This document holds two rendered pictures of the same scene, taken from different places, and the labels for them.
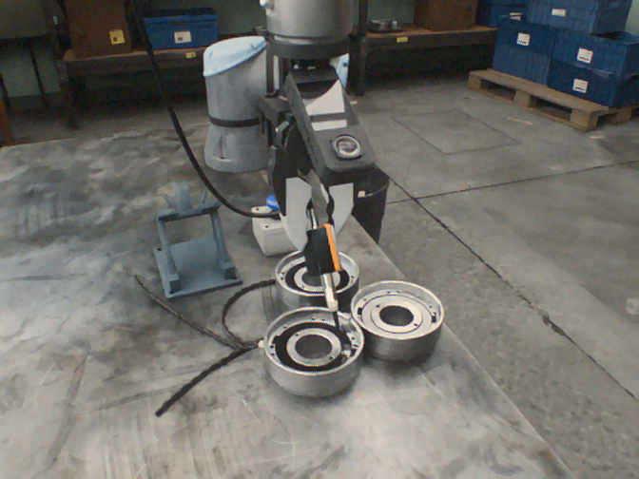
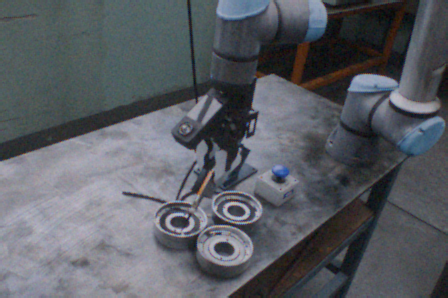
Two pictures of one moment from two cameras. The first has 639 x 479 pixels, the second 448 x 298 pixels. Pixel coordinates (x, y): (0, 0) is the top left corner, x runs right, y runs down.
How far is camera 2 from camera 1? 64 cm
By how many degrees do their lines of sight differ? 49
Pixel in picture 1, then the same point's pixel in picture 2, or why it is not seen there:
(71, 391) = (123, 166)
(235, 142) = (339, 137)
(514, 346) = not seen: outside the picture
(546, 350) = not seen: outside the picture
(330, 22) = (220, 74)
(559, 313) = not seen: outside the picture
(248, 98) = (358, 116)
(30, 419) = (105, 162)
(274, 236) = (261, 184)
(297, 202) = (200, 150)
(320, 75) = (219, 97)
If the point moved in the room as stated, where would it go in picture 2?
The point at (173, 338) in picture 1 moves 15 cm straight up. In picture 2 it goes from (169, 182) to (174, 126)
